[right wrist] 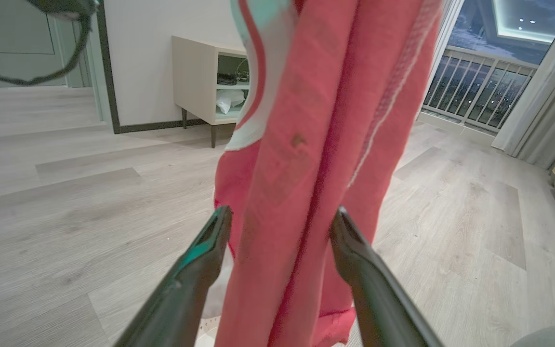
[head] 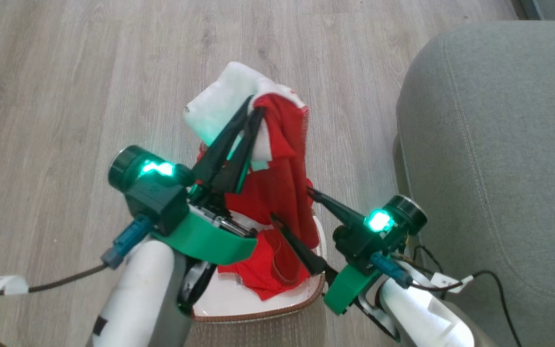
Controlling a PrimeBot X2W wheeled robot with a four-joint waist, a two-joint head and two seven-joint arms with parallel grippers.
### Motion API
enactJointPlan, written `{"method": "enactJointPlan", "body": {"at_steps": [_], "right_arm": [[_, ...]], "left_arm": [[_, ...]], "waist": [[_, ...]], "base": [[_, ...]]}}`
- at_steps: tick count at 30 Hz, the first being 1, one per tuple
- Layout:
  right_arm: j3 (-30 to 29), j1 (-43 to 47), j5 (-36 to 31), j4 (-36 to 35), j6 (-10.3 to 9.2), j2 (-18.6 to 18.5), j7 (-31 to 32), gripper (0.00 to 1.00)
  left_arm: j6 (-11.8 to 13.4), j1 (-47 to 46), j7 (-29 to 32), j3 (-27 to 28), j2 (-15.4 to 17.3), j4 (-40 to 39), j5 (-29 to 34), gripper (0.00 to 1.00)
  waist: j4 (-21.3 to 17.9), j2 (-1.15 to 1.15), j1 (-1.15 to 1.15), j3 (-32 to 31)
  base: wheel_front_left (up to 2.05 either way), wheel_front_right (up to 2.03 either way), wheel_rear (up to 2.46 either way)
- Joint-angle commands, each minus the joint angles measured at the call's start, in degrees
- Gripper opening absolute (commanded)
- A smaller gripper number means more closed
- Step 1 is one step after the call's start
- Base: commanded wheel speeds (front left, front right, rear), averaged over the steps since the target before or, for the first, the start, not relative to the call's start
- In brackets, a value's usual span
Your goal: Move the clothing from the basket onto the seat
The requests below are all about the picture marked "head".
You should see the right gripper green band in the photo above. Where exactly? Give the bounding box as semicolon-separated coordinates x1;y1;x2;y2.
270;188;427;316

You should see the grey fabric sofa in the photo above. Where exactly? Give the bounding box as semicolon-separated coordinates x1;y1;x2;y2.
393;20;555;347

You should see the blue right cable connector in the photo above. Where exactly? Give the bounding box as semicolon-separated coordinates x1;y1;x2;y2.
370;252;413;289

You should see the white fleece garment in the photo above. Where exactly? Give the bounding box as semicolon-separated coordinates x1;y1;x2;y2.
184;61;307;162

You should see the white right cable tag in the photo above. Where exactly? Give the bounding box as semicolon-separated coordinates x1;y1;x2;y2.
431;272;473;289

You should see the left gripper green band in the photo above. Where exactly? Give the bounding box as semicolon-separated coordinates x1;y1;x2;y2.
108;95;265;266

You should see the white cable tag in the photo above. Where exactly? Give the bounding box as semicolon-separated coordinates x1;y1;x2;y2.
0;275;29;298
431;272;473;289

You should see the blue cable connector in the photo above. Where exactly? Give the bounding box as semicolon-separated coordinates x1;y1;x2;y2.
370;252;413;289
102;215;155;269

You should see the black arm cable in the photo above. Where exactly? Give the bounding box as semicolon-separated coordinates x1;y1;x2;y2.
0;263;109;297
393;245;524;347

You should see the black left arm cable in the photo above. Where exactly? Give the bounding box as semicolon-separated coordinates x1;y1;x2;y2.
0;263;109;297

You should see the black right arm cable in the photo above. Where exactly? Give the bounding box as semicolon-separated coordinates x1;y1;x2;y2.
393;245;524;347

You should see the white left cable tag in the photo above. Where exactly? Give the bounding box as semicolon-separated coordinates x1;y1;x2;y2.
0;275;29;298

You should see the blue left cable connector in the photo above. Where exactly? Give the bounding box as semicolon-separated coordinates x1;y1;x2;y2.
102;215;155;269

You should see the red garment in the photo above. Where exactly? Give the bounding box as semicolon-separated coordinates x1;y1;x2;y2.
196;94;321;302

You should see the cream perforated laundry basket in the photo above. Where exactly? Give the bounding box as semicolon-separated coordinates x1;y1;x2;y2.
191;212;329;347

